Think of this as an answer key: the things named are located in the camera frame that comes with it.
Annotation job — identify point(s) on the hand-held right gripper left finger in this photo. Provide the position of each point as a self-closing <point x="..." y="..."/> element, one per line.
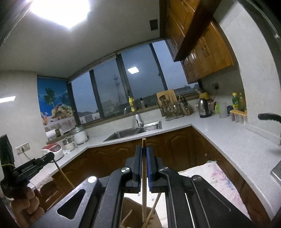
<point x="137" y="163"/>

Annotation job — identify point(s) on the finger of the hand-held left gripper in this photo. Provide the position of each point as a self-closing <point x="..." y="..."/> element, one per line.
<point x="6" y="151"/>
<point x="33" y="165"/>

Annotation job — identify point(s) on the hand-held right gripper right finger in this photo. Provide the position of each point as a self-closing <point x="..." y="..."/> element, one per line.
<point x="150" y="164"/>

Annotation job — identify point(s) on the wooden utensil holder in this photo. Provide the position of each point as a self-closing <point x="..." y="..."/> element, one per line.
<point x="136" y="214"/>

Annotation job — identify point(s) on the person's left hand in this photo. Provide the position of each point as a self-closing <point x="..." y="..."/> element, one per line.
<point x="28" y="206"/>

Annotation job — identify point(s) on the pink lace cloth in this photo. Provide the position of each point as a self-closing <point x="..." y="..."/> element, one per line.
<point x="41" y="179"/>

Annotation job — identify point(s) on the white and red rice cooker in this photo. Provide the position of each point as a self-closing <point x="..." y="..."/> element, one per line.
<point x="52" y="151"/>

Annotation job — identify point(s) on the wooden lower cabinets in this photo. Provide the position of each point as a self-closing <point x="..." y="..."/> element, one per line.
<point x="175" y="149"/>

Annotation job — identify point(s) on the wooden cabinets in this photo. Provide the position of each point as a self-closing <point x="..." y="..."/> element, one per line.
<point x="175" y="149"/>
<point x="197" y="43"/>

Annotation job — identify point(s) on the steel kitchen sink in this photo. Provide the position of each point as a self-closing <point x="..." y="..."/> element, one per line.
<point x="131" y="131"/>

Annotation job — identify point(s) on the paper towel roll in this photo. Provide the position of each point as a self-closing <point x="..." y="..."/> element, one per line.
<point x="51" y="134"/>

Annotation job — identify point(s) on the small white pot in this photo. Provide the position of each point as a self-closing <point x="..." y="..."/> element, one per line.
<point x="69" y="143"/>

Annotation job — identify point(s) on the white water filter tap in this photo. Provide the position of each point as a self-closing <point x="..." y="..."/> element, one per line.
<point x="138" y="120"/>

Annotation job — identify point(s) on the chrome sink faucet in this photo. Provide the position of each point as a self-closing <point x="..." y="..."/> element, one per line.
<point x="126" y="109"/>

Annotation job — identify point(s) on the white and silver rice cooker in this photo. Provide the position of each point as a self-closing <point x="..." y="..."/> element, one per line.
<point x="80" y="136"/>

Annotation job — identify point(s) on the kitchen utensil rack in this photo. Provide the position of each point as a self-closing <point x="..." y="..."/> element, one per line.
<point x="171" y="109"/>

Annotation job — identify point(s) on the yellow detergent bottle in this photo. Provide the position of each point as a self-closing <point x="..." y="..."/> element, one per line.
<point x="131" y="104"/>

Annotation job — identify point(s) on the soap dispenser bottle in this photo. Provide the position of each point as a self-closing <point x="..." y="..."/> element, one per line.
<point x="142" y="103"/>

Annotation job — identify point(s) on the white floral tablecloth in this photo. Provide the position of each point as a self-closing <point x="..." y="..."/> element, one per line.
<point x="215" y="179"/>

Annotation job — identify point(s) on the knife block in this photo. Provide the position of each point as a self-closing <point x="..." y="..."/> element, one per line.
<point x="186" y="107"/>

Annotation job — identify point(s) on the wooden cutting board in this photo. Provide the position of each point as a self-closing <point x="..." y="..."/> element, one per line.
<point x="169" y="94"/>

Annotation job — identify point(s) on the white kitchen countertop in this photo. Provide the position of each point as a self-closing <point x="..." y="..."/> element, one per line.
<point x="219" y="131"/>

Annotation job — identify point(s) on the steel electric kettle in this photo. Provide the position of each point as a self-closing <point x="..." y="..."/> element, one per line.
<point x="204" y="108"/>

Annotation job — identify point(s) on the kitchen window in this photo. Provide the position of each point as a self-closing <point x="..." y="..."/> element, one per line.
<point x="131" y="83"/>

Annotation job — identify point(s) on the yellow container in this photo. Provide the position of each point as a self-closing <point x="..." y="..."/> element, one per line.
<point x="204" y="95"/>

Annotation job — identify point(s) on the green scrubber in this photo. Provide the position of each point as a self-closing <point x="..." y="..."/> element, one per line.
<point x="217" y="108"/>

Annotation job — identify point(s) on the white plastic pitcher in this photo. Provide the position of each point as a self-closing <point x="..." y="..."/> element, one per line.
<point x="223" y="109"/>

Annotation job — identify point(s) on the blue cup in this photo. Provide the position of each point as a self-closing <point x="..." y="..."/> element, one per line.
<point x="230" y="109"/>

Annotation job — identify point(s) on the spice jar rack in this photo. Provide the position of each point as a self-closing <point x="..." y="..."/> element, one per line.
<point x="238" y="116"/>

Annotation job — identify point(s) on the green drink bottle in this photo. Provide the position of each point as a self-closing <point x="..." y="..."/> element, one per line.
<point x="235" y="102"/>

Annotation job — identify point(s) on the yellow oil bottle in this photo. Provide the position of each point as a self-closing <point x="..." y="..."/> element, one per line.
<point x="241" y="102"/>

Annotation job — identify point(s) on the gas stove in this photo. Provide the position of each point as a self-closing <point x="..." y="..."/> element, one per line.
<point x="276" y="172"/>

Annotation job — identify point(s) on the black wok with lid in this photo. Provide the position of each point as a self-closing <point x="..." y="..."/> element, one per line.
<point x="270" y="117"/>

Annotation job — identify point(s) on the wooden upper cabinets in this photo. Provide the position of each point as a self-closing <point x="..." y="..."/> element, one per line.
<point x="197" y="43"/>

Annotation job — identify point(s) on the dark ceiling vent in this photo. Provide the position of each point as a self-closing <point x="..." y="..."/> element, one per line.
<point x="153" y="24"/>

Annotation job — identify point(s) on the white wall socket strip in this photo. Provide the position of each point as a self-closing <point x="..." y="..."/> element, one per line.
<point x="22" y="148"/>

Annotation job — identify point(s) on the tropical fruit wall poster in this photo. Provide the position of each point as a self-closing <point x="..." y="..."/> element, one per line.
<point x="57" y="103"/>

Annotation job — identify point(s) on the dark wall socket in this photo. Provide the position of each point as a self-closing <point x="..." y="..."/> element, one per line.
<point x="215" y="86"/>

